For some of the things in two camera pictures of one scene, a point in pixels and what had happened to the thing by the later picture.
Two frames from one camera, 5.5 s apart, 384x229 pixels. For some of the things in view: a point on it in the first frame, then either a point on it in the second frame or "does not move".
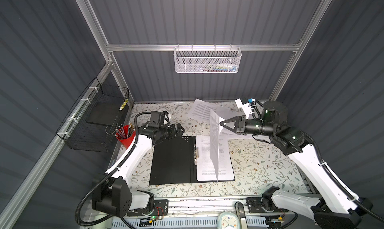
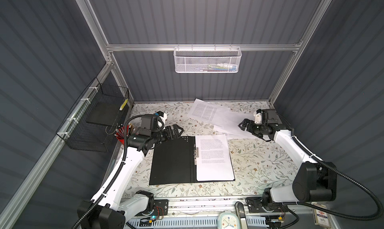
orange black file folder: x=173 y=161 does not move
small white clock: x=228 y=220 does not move
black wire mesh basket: x=90 y=124 does not move
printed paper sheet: x=214 y=134 to x=214 y=162
